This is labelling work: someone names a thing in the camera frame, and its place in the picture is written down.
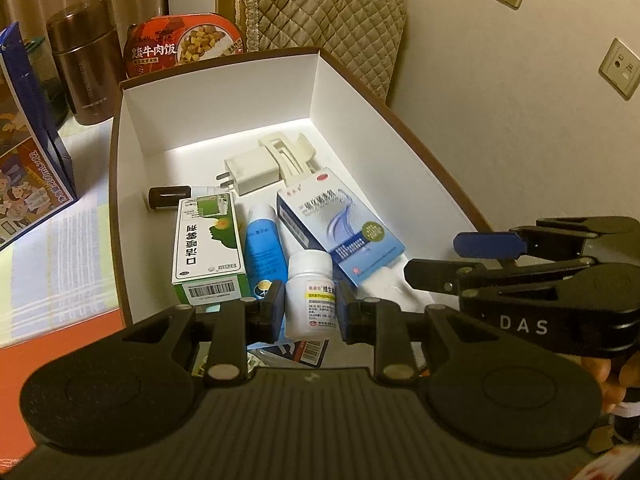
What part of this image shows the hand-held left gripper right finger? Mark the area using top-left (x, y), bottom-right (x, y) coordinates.
top-left (337, 294), bottom-right (493, 381)

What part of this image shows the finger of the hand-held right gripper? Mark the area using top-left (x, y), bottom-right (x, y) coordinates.
top-left (404, 255), bottom-right (599, 309)
top-left (452, 216), bottom-right (640, 263)

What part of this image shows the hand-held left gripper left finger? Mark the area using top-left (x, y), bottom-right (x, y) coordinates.
top-left (122, 280), bottom-right (287, 386)

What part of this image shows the white pill bottle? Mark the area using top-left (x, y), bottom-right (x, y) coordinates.
top-left (284, 251), bottom-right (347, 339)

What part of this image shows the blue red small packet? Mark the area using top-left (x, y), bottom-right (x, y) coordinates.
top-left (247, 339), bottom-right (331, 367)

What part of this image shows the blue tube white cap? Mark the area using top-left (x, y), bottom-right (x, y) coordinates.
top-left (243, 204), bottom-right (288, 301)

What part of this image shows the green medicine box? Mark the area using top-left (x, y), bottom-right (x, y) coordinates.
top-left (171, 192), bottom-right (251, 307)

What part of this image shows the blue medicine box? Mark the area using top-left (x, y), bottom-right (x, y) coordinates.
top-left (276, 167), bottom-right (407, 288)

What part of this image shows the white charger with prongs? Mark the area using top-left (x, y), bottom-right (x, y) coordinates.
top-left (215, 149), bottom-right (287, 197)

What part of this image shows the small white lip balm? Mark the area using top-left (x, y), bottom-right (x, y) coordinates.
top-left (147, 185), bottom-right (223, 212)

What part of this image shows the white plastic clip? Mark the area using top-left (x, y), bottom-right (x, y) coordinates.
top-left (257, 131), bottom-right (317, 186)

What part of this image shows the brown cardboard box white inside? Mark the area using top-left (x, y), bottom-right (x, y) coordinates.
top-left (109, 46), bottom-right (501, 376)

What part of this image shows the person's right hand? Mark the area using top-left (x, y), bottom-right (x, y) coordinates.
top-left (582, 345), bottom-right (640, 413)

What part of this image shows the pastel plaid tablecloth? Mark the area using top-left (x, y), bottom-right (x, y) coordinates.
top-left (0, 122), bottom-right (126, 348)

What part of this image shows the red printed mat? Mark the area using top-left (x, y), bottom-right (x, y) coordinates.
top-left (0, 307), bottom-right (126, 466)

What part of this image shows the beige quilted chair cover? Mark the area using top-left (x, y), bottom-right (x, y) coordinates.
top-left (234, 0), bottom-right (410, 103)

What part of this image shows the red instant rice bowl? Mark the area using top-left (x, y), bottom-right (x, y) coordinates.
top-left (122, 11), bottom-right (247, 79)

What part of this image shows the blue illustrated milk carton box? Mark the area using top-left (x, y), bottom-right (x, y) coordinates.
top-left (0, 21), bottom-right (78, 251)

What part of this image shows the brown metal thermos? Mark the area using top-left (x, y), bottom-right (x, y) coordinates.
top-left (46, 0), bottom-right (126, 127)

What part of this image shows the beige wall data plate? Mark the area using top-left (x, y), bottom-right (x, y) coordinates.
top-left (598, 37), bottom-right (640, 102)

